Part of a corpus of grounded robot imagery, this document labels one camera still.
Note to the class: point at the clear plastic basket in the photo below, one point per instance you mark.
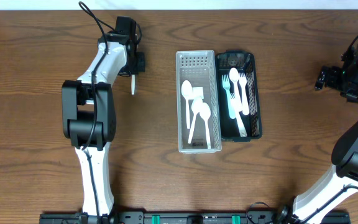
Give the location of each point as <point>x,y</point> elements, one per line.
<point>198,67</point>

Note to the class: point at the white plastic fork light-blue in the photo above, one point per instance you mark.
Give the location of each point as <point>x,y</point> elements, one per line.
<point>226,85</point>

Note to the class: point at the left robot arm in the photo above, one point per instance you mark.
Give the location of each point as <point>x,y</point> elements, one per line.
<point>89,117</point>

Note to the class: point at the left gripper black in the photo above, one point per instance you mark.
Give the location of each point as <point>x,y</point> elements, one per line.
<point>139,62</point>

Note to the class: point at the white plastic spoon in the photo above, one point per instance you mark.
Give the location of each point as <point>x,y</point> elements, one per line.
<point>195,107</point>
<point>187,92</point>
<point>133,84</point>
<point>205,114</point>
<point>234,77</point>

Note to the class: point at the white label in basket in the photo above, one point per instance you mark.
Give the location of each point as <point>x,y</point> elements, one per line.
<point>197,93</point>

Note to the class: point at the black plastic basket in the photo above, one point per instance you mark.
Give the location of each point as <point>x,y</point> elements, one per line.
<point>244,62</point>

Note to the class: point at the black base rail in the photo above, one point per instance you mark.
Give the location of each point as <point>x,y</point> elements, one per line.
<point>253,216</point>

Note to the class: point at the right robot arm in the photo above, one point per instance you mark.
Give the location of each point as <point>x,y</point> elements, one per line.
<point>340,181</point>

